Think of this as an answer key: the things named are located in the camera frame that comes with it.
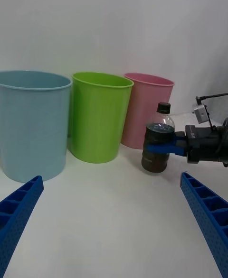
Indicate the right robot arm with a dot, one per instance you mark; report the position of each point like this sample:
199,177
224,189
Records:
223,145

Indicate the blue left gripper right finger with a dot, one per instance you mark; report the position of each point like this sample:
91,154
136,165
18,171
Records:
209,214

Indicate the dark drink bottle black cap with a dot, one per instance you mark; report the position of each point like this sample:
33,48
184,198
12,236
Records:
155,159

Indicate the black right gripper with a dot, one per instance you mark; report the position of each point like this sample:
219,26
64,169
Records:
204,145

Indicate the pink plastic bin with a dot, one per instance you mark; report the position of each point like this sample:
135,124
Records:
145,107

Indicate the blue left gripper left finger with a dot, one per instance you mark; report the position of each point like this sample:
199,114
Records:
17,211

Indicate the green plastic bin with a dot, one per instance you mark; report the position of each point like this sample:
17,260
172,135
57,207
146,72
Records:
97,121

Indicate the pale blue plastic bin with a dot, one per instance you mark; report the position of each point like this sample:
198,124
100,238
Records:
33,126

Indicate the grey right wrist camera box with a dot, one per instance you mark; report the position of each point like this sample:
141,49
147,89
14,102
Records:
201,114

